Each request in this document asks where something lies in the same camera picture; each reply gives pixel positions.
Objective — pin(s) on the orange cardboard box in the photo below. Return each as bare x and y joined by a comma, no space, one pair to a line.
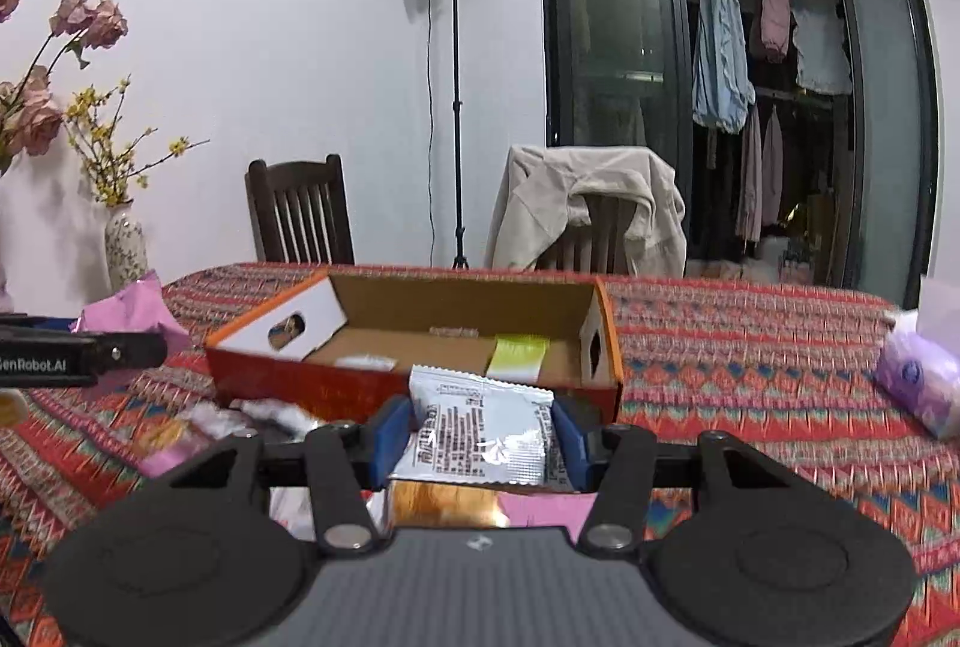
450,310

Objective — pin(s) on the white snack packet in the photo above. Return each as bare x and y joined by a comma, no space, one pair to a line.
366,362

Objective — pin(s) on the hanging mauve clothes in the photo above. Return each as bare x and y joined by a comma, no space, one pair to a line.
759,175

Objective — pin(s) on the wooden chair under jacket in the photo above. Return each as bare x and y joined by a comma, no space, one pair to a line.
592,242

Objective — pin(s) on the hanging light blue shirt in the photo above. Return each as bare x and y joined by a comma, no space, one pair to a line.
720,62

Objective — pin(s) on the black framed sliding glass door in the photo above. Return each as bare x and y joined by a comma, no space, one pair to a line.
622,55

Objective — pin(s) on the orange and silver snack packet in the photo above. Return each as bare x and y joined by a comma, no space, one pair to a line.
442,504

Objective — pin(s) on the pink artificial flowers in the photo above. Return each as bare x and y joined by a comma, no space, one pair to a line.
34,107

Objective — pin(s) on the hanging pink garment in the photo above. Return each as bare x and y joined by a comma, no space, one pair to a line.
774,21

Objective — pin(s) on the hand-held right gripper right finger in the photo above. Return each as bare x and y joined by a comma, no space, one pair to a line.
571,444

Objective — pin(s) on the floral ceramic vase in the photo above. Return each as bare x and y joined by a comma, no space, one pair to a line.
125,250

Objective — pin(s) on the crumpled silver snack packet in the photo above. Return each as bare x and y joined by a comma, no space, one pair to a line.
277,418

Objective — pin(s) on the green snack packet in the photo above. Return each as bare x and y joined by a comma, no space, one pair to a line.
516,358

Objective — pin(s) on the studio light on stand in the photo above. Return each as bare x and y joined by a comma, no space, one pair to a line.
455,92

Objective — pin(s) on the light pink snack packet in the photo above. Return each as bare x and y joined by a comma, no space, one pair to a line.
169,448

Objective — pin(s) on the purple tissue pack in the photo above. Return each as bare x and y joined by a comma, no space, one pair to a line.
919,377

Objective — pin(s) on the hanging white garment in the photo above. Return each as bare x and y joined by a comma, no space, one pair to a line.
821,55

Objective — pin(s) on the beige jacket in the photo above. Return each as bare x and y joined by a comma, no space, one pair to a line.
547,205

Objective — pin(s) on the dark wooden chair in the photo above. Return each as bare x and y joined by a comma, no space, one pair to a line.
300,212

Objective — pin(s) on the pink plastic bag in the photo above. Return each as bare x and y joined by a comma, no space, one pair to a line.
124,313

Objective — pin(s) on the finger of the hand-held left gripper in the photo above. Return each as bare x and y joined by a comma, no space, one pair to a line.
135,351

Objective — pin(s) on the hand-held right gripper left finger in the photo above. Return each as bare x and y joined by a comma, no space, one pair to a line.
391,441

